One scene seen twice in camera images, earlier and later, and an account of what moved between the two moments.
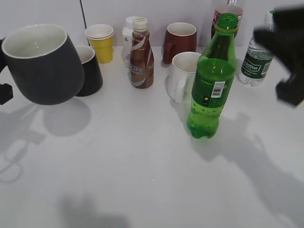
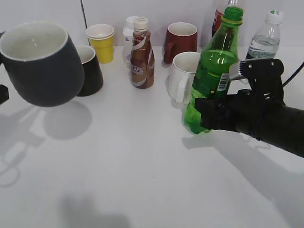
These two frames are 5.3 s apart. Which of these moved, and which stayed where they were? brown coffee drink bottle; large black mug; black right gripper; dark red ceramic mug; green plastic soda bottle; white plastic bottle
Moved: black right gripper; green plastic soda bottle
Stayed: large black mug; dark red ceramic mug; brown coffee drink bottle; white plastic bottle
